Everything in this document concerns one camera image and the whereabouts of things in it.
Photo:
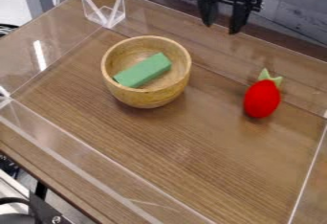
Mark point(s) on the black bracket with cable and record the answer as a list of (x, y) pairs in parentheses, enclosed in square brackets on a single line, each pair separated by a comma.
[(40, 212)]

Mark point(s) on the green rectangular block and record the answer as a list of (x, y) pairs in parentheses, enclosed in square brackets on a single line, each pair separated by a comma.
[(148, 69)]

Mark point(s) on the red plush strawberry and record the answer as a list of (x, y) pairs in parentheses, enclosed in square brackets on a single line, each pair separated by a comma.
[(263, 96)]

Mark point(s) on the clear acrylic tray enclosure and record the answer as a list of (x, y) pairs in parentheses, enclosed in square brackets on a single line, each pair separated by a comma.
[(191, 163)]

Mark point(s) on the light wooden bowl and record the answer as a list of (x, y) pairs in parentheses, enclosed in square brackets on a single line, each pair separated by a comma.
[(163, 89)]

